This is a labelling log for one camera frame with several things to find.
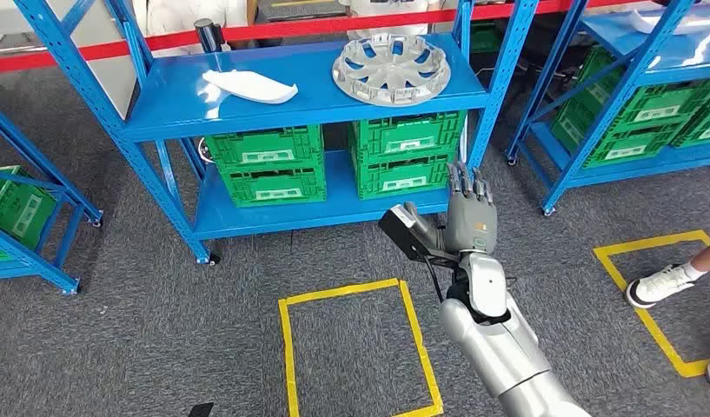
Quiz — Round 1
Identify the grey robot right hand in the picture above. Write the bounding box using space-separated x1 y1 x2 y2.
403 162 499 255

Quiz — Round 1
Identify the silver wheel cover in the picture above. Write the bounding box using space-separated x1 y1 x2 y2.
331 33 453 108

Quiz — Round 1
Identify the white plastic shell part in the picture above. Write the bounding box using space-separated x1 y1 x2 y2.
202 69 299 105

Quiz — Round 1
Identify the blue metal shelf rack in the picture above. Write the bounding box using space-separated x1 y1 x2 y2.
11 0 541 267
506 0 710 217
0 97 105 296

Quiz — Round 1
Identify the green plastic crate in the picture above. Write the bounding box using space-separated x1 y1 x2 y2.
351 154 461 202
219 165 328 209
551 100 698 169
469 22 506 56
204 124 325 174
671 95 710 149
348 110 468 168
0 165 59 265
579 45 710 136

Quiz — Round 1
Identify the yellow floor tape rectangle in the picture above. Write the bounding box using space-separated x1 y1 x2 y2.
593 229 710 380
277 278 445 417

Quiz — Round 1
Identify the person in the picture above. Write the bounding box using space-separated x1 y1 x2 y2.
626 236 710 394
132 0 249 59
337 0 442 40

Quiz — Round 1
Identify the red barrier tape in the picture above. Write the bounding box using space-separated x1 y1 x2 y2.
0 0 638 75

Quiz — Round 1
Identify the white desk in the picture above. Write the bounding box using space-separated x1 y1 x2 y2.
46 0 140 119

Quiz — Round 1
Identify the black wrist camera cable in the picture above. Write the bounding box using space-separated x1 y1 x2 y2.
424 255 445 304

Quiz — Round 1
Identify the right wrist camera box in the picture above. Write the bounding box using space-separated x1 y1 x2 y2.
378 204 451 267

